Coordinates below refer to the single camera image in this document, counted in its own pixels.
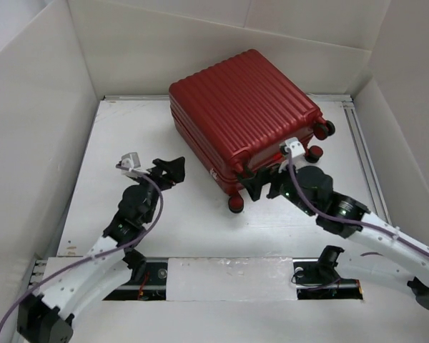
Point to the white foam cover panel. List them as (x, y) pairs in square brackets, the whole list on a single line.
[(251, 279)]

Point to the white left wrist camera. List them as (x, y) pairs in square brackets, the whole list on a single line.
[(129, 163)]

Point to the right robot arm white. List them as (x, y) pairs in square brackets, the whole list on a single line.
[(393, 259)]

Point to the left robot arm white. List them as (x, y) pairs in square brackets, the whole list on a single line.
[(48, 315)]

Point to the red hard-shell suitcase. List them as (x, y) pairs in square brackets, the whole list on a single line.
[(235, 114)]

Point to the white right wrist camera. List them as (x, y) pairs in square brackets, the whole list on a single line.
[(292, 147)]

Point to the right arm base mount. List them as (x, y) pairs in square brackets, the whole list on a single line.
[(317, 279)]

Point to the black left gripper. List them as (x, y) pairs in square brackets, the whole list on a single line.
[(174, 170)]

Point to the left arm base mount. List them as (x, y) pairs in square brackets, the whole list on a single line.
[(152, 286)]

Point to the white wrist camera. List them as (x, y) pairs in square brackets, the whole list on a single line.
[(292, 147), (129, 163)]

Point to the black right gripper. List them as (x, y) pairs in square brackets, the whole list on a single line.
[(254, 184)]

